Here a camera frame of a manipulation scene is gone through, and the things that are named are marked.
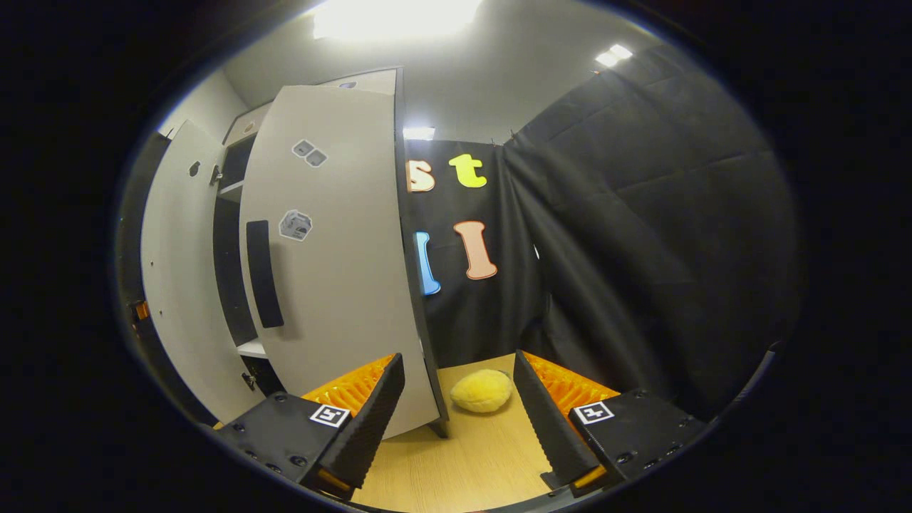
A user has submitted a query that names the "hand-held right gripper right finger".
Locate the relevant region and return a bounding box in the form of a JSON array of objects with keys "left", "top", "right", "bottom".
[{"left": 513, "top": 349, "right": 710, "bottom": 498}]

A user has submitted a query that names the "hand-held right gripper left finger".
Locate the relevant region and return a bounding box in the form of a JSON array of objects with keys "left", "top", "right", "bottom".
[{"left": 216, "top": 353, "right": 405, "bottom": 499}]

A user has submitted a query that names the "white cabinet door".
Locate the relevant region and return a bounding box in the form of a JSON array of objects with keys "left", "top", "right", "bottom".
[
  {"left": 140, "top": 120, "right": 264, "bottom": 425},
  {"left": 239, "top": 85, "right": 442, "bottom": 439}
]

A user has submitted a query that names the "white shoe cabinet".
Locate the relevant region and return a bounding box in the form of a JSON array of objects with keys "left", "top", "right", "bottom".
[{"left": 212, "top": 68, "right": 450, "bottom": 439}]

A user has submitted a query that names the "yellow plush toy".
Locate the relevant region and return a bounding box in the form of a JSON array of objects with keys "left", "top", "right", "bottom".
[{"left": 450, "top": 368, "right": 514, "bottom": 414}]

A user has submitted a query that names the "black backdrop cloth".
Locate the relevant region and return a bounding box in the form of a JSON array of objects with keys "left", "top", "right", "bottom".
[{"left": 395, "top": 46, "right": 802, "bottom": 421}]

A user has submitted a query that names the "large ceiling light panel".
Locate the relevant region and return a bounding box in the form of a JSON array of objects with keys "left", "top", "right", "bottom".
[{"left": 313, "top": 0, "right": 485, "bottom": 41}]

